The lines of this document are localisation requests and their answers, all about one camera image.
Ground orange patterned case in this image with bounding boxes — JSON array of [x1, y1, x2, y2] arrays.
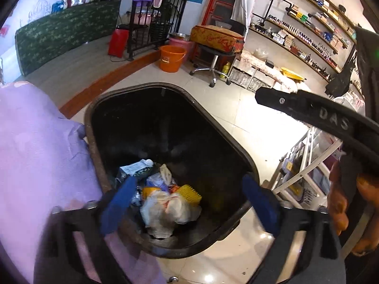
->
[[189, 25, 246, 54]]

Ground black metal rack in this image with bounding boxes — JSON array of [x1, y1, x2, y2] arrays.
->
[[127, 0, 187, 61]]

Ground white wire cart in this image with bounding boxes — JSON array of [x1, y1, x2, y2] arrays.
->
[[271, 124, 347, 210]]

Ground white plastic bag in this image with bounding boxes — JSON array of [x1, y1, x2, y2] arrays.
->
[[139, 191, 202, 237]]

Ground red suitcase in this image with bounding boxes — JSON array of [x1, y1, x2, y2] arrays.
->
[[107, 28, 130, 59]]

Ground potted green plant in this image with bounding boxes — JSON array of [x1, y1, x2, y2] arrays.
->
[[149, 0, 202, 42]]

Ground person's right hand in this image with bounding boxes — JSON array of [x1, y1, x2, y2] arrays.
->
[[327, 161, 379, 255]]

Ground white hanging cloth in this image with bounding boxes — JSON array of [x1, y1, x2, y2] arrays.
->
[[231, 0, 261, 27]]

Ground white low cabinet with baskets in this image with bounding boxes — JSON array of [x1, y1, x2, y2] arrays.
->
[[228, 50, 299, 93]]

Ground purple bed sheet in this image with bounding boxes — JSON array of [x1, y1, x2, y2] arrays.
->
[[0, 80, 166, 284]]

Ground swivel stool with chrome base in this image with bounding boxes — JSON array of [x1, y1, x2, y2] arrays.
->
[[189, 43, 237, 88]]

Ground pink plastic basin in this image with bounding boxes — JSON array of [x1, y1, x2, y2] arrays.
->
[[169, 37, 196, 62]]

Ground orange yellow wrapper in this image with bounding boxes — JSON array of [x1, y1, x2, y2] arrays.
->
[[142, 186, 162, 199]]

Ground wall shelves with products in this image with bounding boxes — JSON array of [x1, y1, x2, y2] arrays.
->
[[249, 0, 359, 80]]

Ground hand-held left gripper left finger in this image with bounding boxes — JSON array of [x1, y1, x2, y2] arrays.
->
[[34, 176, 140, 284]]

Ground white paper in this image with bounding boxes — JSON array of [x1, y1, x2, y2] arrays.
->
[[160, 164, 173, 184]]

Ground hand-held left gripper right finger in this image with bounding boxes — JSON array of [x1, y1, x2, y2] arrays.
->
[[241, 174, 347, 284]]

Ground red metal cabinet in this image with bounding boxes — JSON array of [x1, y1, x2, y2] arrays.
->
[[202, 0, 246, 28]]

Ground yellow tray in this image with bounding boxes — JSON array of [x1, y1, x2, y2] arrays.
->
[[280, 67, 307, 80]]

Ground yellow plastic brush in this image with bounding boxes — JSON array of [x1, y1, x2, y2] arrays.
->
[[175, 184, 202, 206]]

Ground purple plastic packet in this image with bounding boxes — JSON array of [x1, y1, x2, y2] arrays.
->
[[146, 173, 170, 191]]

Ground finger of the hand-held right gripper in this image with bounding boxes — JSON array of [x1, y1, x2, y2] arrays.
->
[[325, 44, 360, 97], [255, 86, 368, 151]]

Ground pink plastic tub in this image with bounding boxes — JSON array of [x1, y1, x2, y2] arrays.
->
[[133, 11, 152, 26]]

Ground black plastic trash bin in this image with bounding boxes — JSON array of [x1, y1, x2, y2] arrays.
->
[[84, 82, 261, 258]]

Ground orange plastic bucket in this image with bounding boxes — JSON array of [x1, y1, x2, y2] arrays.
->
[[158, 45, 187, 73]]

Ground blue white carton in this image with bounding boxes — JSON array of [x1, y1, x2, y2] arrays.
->
[[118, 159, 154, 178]]

